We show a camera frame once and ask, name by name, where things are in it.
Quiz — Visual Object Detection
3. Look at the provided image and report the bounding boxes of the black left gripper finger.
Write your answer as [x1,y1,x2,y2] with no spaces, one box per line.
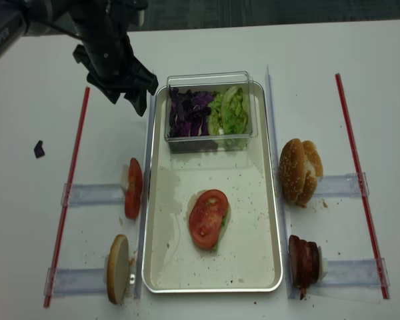
[105,90,121,104]
[124,88,148,117]

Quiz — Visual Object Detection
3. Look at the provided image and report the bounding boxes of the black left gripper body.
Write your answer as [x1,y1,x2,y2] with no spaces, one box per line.
[72,1,158,97]

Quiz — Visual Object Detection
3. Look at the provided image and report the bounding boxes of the red tomato slice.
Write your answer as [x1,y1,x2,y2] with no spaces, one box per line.
[189,189,229,249]

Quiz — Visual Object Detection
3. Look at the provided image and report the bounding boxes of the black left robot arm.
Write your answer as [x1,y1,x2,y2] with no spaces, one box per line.
[0,1,158,115]

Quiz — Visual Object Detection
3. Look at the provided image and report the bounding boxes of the white stop block tomato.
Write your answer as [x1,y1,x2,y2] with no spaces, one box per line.
[121,165,129,192]

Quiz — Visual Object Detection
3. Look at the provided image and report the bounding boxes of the green lettuce in container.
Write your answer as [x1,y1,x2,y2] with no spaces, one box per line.
[207,85,249,135]

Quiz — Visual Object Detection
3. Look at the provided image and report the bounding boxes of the remaining tomato slices stack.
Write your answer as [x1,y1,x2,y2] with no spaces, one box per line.
[125,158,143,220]

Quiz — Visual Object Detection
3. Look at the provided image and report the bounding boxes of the lettuce leaf on bun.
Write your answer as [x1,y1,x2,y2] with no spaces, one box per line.
[211,212,229,251]

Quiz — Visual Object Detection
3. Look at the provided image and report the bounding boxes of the sliced meat patties stack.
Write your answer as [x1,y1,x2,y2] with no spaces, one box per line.
[289,235,321,300]

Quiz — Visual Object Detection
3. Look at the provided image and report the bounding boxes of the white stop block meat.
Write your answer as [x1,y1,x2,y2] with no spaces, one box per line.
[317,246,328,281]

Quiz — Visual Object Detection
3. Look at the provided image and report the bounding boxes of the purple cabbage leaves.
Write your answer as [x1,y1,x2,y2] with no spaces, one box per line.
[169,87,213,138]

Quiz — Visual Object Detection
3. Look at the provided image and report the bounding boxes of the clear plastic container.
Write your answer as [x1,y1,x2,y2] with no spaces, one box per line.
[164,71,257,153]

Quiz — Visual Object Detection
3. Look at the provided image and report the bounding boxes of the purple cabbage scrap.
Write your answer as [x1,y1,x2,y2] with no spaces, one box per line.
[34,140,45,159]

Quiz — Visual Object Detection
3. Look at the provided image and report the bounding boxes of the upper left clear holder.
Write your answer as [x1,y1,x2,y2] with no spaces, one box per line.
[61,183,125,207]

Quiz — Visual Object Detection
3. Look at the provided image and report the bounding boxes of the clear holder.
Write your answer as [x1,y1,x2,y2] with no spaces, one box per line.
[43,268,107,296]
[61,183,125,207]
[316,258,390,287]
[313,173,369,198]

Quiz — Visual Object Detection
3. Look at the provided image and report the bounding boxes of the left red strip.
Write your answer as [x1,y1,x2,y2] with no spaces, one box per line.
[43,87,90,309]

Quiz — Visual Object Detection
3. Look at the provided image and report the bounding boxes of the red strip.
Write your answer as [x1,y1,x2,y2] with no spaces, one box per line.
[43,87,90,309]
[335,73,390,300]

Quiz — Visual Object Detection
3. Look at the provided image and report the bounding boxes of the bottom bun on tray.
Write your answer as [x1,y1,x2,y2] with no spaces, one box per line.
[185,189,232,253]

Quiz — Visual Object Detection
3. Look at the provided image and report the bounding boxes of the metal baking tray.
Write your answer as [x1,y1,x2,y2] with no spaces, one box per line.
[142,83,283,293]

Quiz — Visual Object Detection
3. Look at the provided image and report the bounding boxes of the sesame bun front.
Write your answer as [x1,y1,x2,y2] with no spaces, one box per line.
[279,138,306,203]

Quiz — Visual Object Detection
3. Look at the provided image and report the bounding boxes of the sesame bun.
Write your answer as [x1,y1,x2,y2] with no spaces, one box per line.
[295,141,323,207]
[279,138,306,203]

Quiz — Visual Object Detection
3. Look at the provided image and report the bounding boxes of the bun half standing left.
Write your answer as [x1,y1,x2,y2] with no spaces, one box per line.
[106,234,129,305]

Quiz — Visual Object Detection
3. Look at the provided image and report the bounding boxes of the sesame bun rear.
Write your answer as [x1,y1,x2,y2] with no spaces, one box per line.
[295,141,323,207]

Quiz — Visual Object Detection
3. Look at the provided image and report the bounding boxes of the lower left clear holder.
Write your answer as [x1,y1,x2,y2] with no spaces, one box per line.
[43,268,107,296]

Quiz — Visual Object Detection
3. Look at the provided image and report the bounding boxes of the right red strip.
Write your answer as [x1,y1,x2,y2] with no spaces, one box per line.
[335,73,390,300]

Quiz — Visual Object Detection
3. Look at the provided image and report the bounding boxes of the upper right clear holder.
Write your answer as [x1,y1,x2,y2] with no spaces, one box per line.
[313,173,369,198]

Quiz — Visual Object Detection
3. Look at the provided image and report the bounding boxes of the lower right clear holder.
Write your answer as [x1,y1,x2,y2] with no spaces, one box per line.
[316,258,390,287]

